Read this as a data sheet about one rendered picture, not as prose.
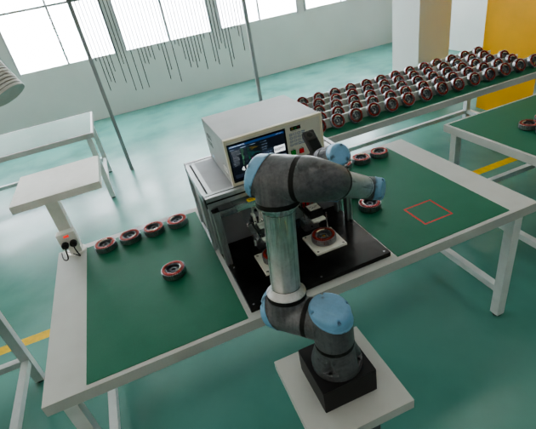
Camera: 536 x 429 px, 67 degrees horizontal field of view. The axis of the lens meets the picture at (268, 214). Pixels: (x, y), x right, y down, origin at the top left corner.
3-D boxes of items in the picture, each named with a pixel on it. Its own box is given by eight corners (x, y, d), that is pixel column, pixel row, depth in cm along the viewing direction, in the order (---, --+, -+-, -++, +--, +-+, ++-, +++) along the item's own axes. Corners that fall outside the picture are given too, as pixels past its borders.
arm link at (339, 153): (327, 165, 131) (331, 140, 131) (315, 168, 142) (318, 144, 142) (350, 169, 133) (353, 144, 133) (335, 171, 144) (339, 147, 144)
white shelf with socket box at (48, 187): (134, 262, 200) (99, 180, 176) (56, 289, 191) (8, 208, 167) (128, 229, 229) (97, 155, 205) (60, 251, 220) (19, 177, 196)
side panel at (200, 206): (220, 248, 198) (204, 191, 181) (214, 250, 197) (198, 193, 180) (207, 222, 221) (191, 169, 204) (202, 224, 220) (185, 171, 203)
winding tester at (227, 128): (325, 157, 180) (321, 111, 169) (233, 187, 170) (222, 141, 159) (289, 132, 212) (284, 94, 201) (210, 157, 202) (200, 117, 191)
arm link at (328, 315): (347, 360, 111) (344, 326, 103) (302, 347, 117) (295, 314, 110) (360, 328, 119) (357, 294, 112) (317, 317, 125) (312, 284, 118)
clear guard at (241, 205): (311, 223, 157) (310, 210, 154) (254, 244, 152) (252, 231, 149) (279, 190, 184) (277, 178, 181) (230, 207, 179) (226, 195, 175)
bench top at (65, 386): (536, 211, 190) (538, 202, 188) (47, 417, 139) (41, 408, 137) (401, 145, 273) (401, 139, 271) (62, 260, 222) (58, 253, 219)
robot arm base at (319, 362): (373, 367, 119) (371, 345, 113) (327, 391, 115) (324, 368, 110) (344, 333, 131) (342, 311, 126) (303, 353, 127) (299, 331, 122)
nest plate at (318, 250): (347, 244, 181) (347, 242, 180) (317, 256, 177) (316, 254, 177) (330, 228, 193) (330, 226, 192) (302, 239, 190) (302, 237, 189)
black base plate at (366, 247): (390, 255, 173) (390, 251, 172) (251, 312, 158) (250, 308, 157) (335, 208, 211) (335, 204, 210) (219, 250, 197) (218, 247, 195)
